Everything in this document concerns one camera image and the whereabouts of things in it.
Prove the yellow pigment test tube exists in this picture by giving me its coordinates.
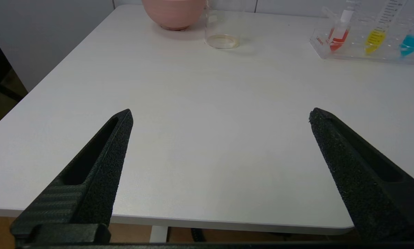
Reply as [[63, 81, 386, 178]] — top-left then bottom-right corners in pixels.
[[364, 0, 407, 55]]

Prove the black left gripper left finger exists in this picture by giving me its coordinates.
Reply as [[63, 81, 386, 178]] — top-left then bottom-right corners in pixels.
[[10, 109, 134, 243]]

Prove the clear acrylic test tube rack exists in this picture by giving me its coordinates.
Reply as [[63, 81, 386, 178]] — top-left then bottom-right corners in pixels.
[[309, 7, 414, 66]]

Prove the pink plastic bowl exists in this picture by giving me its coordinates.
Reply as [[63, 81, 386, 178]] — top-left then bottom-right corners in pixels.
[[142, 0, 207, 31]]

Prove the blue pigment test tube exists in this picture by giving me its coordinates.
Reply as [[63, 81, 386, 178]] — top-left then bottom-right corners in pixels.
[[399, 3, 414, 58]]

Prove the red pigment test tube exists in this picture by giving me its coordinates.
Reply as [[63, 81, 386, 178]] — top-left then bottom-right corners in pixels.
[[323, 0, 362, 53]]

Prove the clear glass beaker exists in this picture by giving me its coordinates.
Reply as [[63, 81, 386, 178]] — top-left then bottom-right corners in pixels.
[[204, 0, 241, 50]]

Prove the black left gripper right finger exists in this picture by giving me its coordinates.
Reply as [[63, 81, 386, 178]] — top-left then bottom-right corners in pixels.
[[309, 108, 414, 241]]

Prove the white table leg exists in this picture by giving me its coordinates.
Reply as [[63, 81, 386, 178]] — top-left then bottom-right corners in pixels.
[[150, 226, 169, 243]]

